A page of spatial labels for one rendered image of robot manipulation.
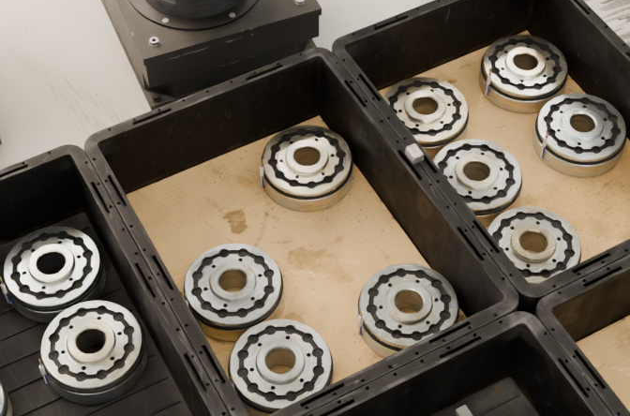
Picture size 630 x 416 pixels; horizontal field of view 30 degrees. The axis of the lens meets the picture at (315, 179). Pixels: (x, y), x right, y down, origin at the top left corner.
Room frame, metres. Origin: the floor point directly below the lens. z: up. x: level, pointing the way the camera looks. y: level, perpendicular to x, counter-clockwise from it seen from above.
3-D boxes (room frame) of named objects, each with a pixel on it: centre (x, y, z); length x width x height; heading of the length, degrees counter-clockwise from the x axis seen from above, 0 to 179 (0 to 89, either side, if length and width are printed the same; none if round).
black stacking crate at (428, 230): (0.71, 0.02, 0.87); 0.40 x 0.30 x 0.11; 28
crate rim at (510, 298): (0.71, 0.02, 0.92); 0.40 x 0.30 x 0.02; 28
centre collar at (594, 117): (0.89, -0.31, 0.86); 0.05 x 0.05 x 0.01
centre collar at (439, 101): (0.91, -0.13, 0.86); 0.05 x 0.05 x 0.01
